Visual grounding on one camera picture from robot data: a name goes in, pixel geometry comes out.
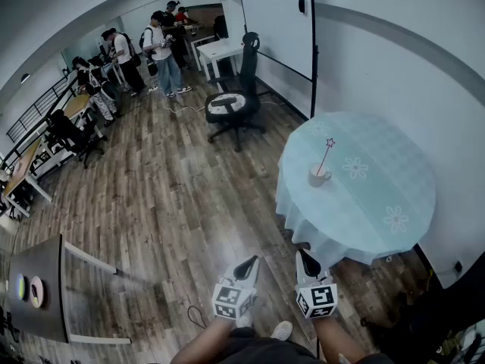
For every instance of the brown desk with white legs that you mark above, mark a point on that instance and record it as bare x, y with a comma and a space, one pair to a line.
201, 34

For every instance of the black high-back chair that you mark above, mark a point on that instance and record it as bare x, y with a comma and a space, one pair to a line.
220, 27

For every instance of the light blue floral tablecloth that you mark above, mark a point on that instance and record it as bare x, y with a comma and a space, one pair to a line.
371, 203

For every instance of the person's right forearm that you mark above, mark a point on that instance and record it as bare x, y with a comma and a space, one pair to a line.
337, 339

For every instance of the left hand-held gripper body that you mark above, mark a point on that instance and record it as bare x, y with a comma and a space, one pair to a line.
227, 298

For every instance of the white cup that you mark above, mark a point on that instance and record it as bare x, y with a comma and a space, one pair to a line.
316, 180

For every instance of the person's black clothing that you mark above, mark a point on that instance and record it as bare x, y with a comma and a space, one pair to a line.
265, 349

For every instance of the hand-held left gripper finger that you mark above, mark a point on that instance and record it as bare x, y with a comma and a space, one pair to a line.
254, 277
241, 268

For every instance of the long wooden desk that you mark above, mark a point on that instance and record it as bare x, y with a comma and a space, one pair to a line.
22, 165

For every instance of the person's white shoe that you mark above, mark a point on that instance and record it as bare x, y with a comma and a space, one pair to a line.
244, 321
282, 330

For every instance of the person's right white shoe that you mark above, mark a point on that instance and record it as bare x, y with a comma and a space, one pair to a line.
282, 330

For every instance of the red star wand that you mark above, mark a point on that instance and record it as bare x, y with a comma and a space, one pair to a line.
324, 157

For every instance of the pink plate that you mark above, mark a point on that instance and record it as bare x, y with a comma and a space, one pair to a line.
36, 292

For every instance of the black whiteboard eraser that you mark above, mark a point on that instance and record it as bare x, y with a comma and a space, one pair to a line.
302, 6

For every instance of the whiteboard on black stand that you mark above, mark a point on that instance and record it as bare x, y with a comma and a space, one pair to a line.
276, 25

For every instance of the black office chair patterned seat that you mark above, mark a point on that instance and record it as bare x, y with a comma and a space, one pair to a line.
231, 106

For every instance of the black chair with armrests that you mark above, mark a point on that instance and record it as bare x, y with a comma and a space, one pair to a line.
417, 328

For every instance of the black wall socket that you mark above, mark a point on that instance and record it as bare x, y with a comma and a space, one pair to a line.
458, 266

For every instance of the black table with white frame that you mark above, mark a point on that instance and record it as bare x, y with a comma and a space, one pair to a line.
38, 317

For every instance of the blue plate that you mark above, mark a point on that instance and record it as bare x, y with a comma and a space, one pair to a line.
20, 287

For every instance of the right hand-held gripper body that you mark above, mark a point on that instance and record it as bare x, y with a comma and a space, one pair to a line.
322, 296

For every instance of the person's left white shoe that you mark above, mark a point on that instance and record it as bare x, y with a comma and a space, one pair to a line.
244, 321

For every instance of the small wooden desk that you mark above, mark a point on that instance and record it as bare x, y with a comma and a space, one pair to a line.
77, 104

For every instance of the black metal railing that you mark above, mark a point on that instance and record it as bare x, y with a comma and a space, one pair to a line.
38, 106

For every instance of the person's left forearm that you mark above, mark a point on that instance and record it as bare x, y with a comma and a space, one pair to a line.
206, 339

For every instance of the black mesh office chair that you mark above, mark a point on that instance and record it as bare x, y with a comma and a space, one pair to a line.
70, 133

